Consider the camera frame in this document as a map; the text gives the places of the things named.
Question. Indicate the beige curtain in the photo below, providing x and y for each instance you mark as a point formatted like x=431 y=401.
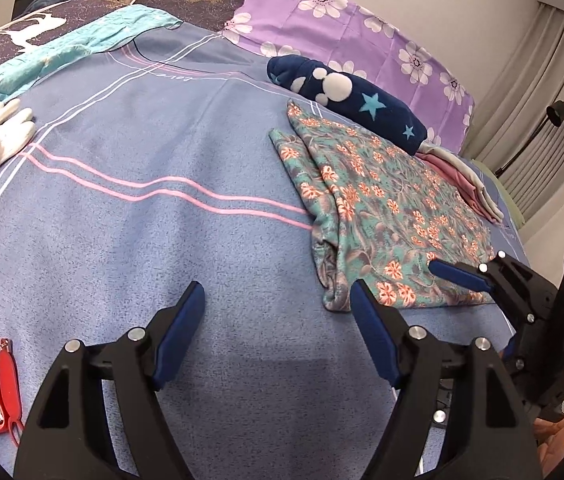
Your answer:
x=519 y=125

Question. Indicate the folded pink garment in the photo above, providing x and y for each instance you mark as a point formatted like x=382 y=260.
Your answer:
x=464 y=188

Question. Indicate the navy star fleece garment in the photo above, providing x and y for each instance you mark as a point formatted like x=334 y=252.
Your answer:
x=350 y=96

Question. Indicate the blue plaid bed sheet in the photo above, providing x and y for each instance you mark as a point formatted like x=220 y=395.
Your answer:
x=152 y=168

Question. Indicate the purple floral pillow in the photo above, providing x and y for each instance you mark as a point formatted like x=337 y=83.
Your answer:
x=354 y=40

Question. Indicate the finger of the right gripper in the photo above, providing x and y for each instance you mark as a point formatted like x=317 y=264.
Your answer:
x=505 y=279

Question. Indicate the folded beige garment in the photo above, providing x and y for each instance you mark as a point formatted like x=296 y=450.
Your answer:
x=454 y=161

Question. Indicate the turquoise blanket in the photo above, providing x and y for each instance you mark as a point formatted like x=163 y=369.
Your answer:
x=113 y=30

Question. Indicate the teal floral garment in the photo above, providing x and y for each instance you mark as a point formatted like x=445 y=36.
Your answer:
x=379 y=215

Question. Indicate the black wall lamp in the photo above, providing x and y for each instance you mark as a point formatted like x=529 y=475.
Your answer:
x=554 y=115

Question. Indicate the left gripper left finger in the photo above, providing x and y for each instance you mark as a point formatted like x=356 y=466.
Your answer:
x=96 y=414

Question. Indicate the dark deer-print quilt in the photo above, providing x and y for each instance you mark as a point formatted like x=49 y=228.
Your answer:
x=49 y=23

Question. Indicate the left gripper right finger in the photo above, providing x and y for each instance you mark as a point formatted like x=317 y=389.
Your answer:
x=488 y=433

